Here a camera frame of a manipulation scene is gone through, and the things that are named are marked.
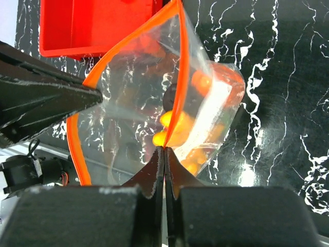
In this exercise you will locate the orange ginger root toy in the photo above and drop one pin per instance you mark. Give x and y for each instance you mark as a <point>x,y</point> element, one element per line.
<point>196,138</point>

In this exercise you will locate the dark mangosteen toy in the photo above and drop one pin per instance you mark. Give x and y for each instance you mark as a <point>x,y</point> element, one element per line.
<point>169,97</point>

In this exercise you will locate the orange pumpkin toy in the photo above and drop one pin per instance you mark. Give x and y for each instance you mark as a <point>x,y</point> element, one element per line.
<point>201,82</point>

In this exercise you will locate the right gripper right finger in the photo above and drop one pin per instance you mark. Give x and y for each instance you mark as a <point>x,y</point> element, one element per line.
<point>176,177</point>

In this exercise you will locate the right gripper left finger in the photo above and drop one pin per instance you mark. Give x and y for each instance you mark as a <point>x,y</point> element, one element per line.
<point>148,216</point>

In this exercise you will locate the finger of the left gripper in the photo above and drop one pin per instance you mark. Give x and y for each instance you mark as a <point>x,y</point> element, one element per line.
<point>35,96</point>

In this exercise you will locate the clear bag orange zipper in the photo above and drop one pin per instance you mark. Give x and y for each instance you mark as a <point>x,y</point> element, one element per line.
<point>112,141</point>

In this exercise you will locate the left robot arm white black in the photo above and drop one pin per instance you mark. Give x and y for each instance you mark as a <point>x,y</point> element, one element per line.
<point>22,171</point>

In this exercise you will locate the red plastic tray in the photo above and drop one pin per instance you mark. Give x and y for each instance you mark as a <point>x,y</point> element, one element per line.
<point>78,29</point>

